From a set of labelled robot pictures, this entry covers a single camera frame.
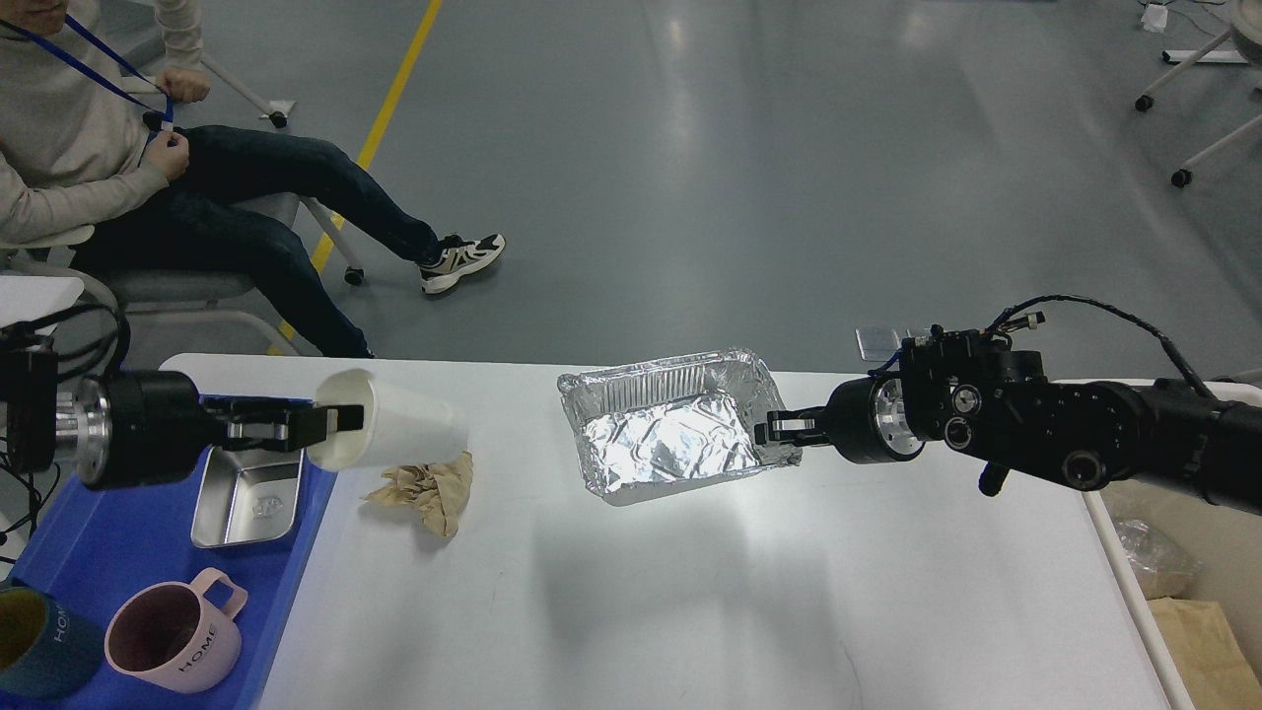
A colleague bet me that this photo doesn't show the grey office chair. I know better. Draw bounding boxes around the grey office chair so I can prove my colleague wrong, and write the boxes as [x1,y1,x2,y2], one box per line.
[0,0,366,356]

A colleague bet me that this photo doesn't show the blue plastic tray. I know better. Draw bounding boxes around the blue plastic tray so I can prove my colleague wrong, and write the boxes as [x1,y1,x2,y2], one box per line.
[13,464,334,709]

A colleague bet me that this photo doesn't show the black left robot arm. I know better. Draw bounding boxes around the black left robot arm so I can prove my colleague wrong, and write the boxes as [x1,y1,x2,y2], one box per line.
[1,305,367,536]

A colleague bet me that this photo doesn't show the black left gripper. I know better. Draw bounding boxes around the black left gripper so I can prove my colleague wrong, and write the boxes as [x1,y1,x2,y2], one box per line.
[74,370,363,491]

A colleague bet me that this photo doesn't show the white side table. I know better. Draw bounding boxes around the white side table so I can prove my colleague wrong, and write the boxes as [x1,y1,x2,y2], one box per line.
[1,274,83,327]

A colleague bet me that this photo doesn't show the aluminium foil tray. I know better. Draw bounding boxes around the aluminium foil tray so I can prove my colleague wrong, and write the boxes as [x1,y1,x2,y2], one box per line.
[557,349,803,507]

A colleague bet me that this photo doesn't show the seated person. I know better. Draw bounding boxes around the seated person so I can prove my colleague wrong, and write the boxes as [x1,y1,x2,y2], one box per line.
[0,0,445,358]

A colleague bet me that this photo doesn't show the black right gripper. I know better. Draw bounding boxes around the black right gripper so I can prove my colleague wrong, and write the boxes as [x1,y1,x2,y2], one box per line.
[753,378,925,464]

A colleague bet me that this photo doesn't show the blue lanyard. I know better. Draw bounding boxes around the blue lanyard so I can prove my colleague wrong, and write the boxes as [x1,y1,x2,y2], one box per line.
[0,13,175,134]

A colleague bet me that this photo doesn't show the white paper cup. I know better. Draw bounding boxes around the white paper cup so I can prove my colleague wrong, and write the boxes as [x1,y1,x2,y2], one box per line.
[307,370,469,470]

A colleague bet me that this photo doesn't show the brown paper bag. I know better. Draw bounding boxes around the brown paper bag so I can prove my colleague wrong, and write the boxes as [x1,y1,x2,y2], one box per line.
[1148,598,1261,709]

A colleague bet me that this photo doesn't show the white chair base right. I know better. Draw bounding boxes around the white chair base right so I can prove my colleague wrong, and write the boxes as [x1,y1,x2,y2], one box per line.
[1133,0,1262,188]

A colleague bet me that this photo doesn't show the person's hand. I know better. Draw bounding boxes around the person's hand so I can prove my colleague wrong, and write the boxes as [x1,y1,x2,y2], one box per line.
[143,131,191,183]

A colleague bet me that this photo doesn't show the person's other hand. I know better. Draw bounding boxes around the person's other hand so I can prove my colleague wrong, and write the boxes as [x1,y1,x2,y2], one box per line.
[154,66,211,103]

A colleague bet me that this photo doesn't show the beige plastic bin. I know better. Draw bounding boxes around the beige plastic bin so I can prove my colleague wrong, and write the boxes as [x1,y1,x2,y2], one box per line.
[1080,380,1262,710]

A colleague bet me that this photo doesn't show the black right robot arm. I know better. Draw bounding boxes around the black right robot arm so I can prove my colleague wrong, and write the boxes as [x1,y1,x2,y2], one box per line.
[753,298,1261,515]

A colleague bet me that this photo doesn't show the black cables at left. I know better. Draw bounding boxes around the black cables at left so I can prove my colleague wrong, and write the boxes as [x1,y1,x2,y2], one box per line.
[0,463,45,562]

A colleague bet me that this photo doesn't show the dark teal HOME mug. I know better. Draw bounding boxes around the dark teal HOME mug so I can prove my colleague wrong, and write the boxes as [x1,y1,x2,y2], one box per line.
[1,586,103,701]

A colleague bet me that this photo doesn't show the white sneaker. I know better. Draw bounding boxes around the white sneaker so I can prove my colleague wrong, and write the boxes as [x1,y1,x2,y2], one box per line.
[418,235,509,296]

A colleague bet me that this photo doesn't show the pink HOME mug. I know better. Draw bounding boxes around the pink HOME mug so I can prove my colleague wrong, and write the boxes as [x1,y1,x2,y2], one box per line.
[103,567,249,695]

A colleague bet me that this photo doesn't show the rectangular metal tin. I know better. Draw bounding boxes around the rectangular metal tin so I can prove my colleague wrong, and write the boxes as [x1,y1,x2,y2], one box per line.
[191,448,304,549]

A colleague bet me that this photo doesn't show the brown paper napkin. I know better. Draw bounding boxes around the brown paper napkin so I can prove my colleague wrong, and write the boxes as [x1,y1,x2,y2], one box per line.
[362,451,475,538]

